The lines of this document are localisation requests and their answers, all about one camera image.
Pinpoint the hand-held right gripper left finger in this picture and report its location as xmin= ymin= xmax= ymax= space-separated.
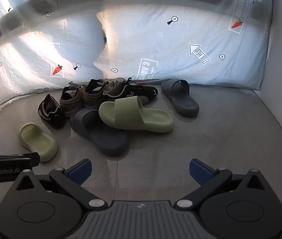
xmin=14 ymin=159 xmax=108 ymax=210

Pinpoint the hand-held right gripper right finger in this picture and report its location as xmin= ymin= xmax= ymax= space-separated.
xmin=176 ymin=159 xmax=268 ymax=209

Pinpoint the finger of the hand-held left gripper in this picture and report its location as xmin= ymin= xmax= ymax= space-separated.
xmin=0 ymin=152 xmax=41 ymax=185

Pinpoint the grey slide sandal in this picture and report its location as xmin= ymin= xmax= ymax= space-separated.
xmin=161 ymin=78 xmax=199 ymax=117
xmin=70 ymin=108 xmax=130 ymax=156

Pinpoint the green slide sandal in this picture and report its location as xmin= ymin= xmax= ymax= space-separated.
xmin=17 ymin=122 xmax=58 ymax=162
xmin=98 ymin=96 xmax=174 ymax=133

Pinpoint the black suede sneaker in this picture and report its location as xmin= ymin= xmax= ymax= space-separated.
xmin=37 ymin=94 xmax=66 ymax=129
xmin=103 ymin=78 xmax=158 ymax=105

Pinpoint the tan suede sneaker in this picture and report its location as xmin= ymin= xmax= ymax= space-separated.
xmin=60 ymin=84 xmax=88 ymax=118
xmin=83 ymin=78 xmax=126 ymax=110

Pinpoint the white printed sheet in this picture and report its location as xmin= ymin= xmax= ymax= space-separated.
xmin=0 ymin=0 xmax=275 ymax=120

